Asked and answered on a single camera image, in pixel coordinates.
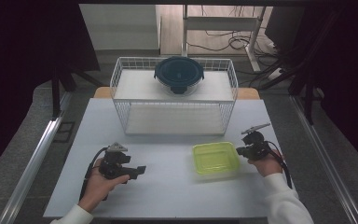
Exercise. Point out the white cabinet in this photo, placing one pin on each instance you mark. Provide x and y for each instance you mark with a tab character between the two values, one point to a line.
121	28

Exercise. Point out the black stand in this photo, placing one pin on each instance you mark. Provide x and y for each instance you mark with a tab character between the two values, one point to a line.
56	93
307	87

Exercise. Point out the white metal desk frame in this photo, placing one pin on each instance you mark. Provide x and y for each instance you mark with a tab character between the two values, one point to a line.
220	23

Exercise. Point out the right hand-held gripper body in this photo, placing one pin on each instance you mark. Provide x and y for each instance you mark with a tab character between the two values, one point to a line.
254	146

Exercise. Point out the person's right hand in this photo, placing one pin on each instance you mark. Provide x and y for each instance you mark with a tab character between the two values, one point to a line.
267	165

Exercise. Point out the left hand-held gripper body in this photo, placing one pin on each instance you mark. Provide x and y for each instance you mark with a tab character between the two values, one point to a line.
114	161

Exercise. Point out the person's left hand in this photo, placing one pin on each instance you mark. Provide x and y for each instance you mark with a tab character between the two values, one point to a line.
98	189

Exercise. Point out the aluminium rail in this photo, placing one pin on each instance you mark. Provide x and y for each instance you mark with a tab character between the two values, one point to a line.
326	158
31	168

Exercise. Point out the dark curtain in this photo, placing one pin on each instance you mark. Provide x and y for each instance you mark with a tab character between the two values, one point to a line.
18	62
354	62

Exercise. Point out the wooden table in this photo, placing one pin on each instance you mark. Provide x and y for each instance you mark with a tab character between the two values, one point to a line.
248	93

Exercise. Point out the blue lidded round container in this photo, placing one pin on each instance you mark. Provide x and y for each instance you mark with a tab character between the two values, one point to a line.
179	74

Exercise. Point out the green lidded square container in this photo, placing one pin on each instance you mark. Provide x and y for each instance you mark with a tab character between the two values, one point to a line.
216	160

